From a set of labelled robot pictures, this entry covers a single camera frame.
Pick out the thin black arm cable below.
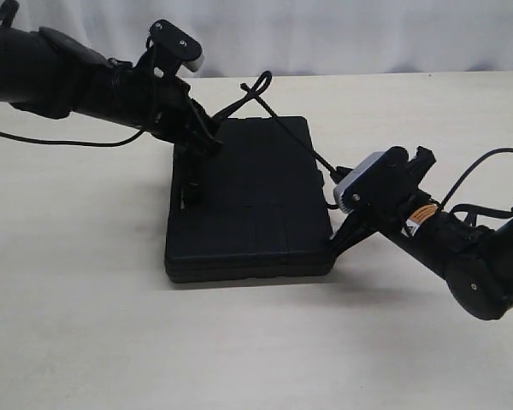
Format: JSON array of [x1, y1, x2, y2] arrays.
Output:
[[0, 63, 163, 149], [439, 147, 513, 210]]

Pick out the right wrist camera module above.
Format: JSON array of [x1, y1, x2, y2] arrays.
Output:
[[333, 146, 411, 214]]

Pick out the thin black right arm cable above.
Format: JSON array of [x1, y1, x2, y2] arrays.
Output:
[[439, 147, 513, 210]]

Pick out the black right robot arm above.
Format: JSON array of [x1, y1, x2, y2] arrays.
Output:
[[330, 146, 513, 321]]

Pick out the black cord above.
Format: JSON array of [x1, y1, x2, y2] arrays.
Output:
[[213, 71, 347, 180]]

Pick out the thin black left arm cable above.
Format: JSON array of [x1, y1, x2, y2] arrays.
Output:
[[0, 63, 163, 149]]

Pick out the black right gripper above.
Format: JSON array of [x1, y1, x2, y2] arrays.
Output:
[[329, 146, 436, 255]]

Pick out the white curtain backdrop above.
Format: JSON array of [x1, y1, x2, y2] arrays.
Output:
[[14, 0, 513, 77]]

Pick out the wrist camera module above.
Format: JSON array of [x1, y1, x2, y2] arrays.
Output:
[[333, 146, 411, 214], [149, 19, 204, 73]]

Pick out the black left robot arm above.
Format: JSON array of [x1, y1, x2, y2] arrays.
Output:
[[0, 20, 221, 156]]

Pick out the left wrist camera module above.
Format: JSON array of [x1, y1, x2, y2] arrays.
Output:
[[149, 19, 204, 73]]

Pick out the black plastic case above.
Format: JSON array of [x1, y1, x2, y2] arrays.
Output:
[[164, 116, 336, 284]]

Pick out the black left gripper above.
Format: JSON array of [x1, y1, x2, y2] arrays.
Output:
[[148, 77, 222, 156]]

